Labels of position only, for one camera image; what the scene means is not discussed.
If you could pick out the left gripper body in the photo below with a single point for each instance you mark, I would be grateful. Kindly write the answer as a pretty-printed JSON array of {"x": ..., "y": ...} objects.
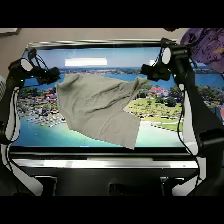
[{"x": 49, "y": 75}]

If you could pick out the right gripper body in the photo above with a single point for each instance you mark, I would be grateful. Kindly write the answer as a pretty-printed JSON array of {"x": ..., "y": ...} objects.
[{"x": 154, "y": 72}]

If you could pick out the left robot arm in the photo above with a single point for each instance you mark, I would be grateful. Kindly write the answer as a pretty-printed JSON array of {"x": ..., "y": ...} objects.
[{"x": 10, "y": 86}]

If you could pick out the silver frame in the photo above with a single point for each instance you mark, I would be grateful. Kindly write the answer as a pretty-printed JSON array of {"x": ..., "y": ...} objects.
[{"x": 106, "y": 164}]

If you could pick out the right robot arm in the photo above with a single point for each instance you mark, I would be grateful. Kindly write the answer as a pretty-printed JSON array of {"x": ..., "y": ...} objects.
[{"x": 200, "y": 113}]

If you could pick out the grey garment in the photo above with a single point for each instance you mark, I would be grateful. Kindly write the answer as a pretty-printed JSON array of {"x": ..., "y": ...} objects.
[{"x": 96, "y": 106}]

